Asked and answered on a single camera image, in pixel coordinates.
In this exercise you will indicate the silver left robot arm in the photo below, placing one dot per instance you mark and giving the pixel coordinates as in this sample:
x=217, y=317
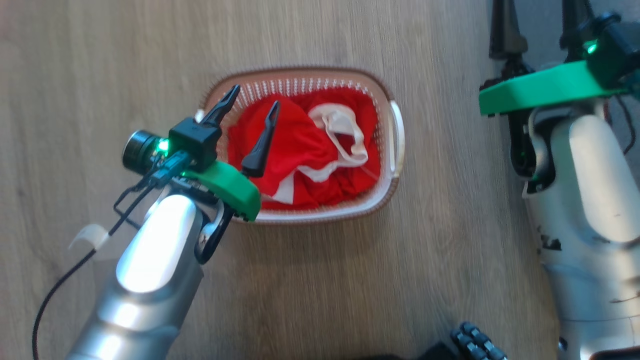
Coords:
x=150, y=260

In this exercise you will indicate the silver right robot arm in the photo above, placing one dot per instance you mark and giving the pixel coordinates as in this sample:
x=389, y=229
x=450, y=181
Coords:
x=590, y=200

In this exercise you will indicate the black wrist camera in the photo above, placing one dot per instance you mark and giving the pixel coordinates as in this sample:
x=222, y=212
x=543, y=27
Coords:
x=195, y=140
x=617, y=50

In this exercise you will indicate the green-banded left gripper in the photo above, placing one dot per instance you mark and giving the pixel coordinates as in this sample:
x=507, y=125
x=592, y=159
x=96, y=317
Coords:
x=230, y=187

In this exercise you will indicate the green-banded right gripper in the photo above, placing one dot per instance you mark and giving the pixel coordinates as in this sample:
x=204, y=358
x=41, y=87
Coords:
x=540, y=87

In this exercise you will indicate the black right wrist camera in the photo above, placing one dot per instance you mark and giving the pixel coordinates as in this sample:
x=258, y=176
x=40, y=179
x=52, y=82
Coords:
x=617, y=50

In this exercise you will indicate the beige plastic laundry basket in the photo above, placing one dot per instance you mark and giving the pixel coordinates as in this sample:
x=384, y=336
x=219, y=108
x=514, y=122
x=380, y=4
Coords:
x=300, y=82

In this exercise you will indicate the red garment with white trim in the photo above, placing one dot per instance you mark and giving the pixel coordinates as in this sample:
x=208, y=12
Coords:
x=295, y=145

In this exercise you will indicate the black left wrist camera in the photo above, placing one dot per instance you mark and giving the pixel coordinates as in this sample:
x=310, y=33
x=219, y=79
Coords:
x=195, y=140

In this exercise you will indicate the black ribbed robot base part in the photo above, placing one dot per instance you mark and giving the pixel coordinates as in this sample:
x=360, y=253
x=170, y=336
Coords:
x=475, y=345

